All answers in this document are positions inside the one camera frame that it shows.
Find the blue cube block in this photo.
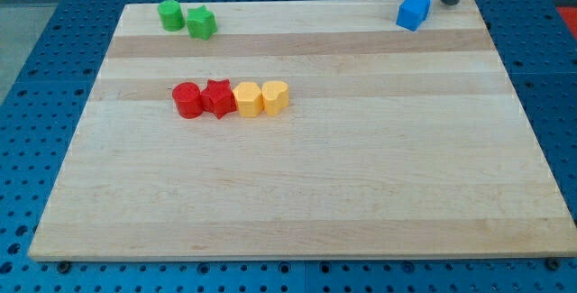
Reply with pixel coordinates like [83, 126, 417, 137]
[396, 0, 430, 32]

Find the green cylinder block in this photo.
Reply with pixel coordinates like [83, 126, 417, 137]
[157, 0, 185, 32]

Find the yellow hexagon block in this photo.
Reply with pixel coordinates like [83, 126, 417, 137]
[233, 82, 263, 117]

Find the wooden board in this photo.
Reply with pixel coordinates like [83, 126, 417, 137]
[29, 0, 576, 262]

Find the blue triangle block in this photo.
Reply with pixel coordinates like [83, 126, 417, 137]
[405, 0, 431, 15]

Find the green star block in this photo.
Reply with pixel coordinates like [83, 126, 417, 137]
[186, 5, 218, 40]

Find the yellow heart block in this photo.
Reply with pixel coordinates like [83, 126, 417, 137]
[261, 81, 289, 116]

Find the red star block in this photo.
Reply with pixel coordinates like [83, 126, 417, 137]
[200, 79, 237, 119]

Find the red cylinder block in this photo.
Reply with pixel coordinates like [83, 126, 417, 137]
[172, 82, 204, 119]

